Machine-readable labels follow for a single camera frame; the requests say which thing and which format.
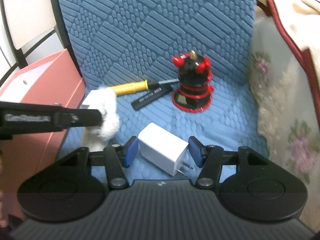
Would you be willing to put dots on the blue textured chair cover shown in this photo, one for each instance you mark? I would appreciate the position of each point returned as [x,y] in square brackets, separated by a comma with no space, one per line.
[123,41]

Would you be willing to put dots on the white fluffy scrunchie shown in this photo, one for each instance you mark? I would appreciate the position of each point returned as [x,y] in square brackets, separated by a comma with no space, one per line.
[96,138]

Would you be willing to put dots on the yellow handled screwdriver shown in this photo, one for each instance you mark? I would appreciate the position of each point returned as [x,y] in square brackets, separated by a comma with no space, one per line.
[135,87]

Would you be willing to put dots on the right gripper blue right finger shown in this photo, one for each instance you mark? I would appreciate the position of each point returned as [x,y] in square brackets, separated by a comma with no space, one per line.
[209,158]

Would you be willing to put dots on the cream red black blanket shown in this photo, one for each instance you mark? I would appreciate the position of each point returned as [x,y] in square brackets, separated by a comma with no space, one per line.
[297,21]

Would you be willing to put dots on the white charger cube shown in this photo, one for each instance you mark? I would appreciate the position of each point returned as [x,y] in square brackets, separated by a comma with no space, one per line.
[163,149]
[91,101]

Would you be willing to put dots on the floral lace cloth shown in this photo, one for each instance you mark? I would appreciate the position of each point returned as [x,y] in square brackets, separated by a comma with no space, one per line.
[286,113]

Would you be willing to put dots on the black lighter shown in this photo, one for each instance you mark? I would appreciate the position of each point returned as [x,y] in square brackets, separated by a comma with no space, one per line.
[151,97]

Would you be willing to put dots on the red black devil figurine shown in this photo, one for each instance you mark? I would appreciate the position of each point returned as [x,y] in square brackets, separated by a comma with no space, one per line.
[195,92]

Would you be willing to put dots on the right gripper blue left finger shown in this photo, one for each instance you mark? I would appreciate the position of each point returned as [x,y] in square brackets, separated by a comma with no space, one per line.
[116,159]

